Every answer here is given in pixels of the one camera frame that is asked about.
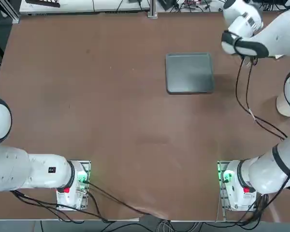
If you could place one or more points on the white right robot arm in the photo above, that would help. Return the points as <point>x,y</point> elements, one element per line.
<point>280,29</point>

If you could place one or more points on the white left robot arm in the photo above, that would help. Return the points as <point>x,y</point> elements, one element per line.
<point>43,171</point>

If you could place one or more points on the dark grey square tray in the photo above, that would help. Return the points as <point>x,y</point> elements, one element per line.
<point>189,72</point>

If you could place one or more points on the black power adapter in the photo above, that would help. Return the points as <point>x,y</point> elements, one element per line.
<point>168,4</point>

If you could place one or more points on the cream lidded trash bin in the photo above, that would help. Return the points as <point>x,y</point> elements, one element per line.
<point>284,108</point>

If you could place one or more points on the green tissue pack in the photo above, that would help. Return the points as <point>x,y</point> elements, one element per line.
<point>279,56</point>

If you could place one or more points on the black power strip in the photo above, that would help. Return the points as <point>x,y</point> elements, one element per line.
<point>43,3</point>

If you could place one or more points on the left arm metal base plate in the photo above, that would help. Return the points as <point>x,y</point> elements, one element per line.
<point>87,164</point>

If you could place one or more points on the aluminium frame post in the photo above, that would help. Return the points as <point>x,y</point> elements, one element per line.
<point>152,8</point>
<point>14,14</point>

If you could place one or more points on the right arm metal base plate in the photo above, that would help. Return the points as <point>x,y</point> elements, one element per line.
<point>221,195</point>

